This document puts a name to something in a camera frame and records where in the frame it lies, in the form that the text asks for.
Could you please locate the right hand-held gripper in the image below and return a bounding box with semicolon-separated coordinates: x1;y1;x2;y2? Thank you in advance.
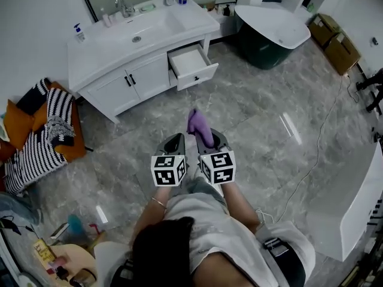
196;129;236;185

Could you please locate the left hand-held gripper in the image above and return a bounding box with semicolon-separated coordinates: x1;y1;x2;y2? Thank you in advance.
151;133;188;188

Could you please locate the purple cloth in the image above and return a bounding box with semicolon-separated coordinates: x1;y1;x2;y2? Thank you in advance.
187;108;215;148

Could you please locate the white drawer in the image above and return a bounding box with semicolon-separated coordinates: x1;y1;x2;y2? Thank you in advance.
166;42;220;91

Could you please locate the person's right forearm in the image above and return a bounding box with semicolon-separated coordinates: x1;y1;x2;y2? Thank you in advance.
221;182;261;234

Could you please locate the person's left forearm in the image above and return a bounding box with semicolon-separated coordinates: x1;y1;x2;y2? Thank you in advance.
131;185;170;245

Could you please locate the person's white shirt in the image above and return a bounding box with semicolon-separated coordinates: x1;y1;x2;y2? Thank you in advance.
94;191;317;287

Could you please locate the orange sofa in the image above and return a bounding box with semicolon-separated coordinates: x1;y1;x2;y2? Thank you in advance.
0;81;87;191

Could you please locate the white vanity cabinet with sink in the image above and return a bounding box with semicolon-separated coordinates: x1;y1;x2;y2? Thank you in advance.
66;0;221;124

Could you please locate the green and white bathtub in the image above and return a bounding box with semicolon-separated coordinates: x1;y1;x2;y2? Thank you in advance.
234;4;312;71

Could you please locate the pink cup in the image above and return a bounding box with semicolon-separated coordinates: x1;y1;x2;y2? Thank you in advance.
100;7;112;28

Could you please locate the small bottle with blue pump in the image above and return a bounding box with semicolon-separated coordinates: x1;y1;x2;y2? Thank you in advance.
74;22;86;43

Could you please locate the chrome faucet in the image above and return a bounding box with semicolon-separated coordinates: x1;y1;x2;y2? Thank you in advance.
115;0;135;19

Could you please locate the maroon notebook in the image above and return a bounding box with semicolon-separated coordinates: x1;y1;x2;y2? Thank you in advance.
49;222;69;240

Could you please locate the round wooden stool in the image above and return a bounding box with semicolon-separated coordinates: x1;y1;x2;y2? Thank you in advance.
44;243;99;287

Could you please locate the orange cushion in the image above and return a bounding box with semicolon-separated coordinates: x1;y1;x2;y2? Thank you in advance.
4;99;35;151

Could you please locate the cardboard box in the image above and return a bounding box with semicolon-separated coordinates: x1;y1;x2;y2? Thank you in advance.
324;32;362;76
308;13;342;47

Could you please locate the white rectangular bathtub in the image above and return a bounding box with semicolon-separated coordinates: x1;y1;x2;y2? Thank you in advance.
305;142;383;262

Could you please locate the yellow book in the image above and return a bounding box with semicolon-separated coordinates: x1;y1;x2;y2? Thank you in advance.
32;239;56;262

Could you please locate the gold bracelet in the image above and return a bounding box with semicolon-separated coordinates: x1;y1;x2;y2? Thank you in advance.
150;197;168;210

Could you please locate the white floor cable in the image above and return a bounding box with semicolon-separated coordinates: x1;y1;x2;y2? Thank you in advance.
256;73;352;225

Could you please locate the grey shoulder strap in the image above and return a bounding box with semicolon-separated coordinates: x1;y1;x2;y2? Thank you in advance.
256;219;306;287

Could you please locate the black shoulder strap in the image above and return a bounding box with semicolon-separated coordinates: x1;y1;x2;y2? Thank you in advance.
112;258;135;287

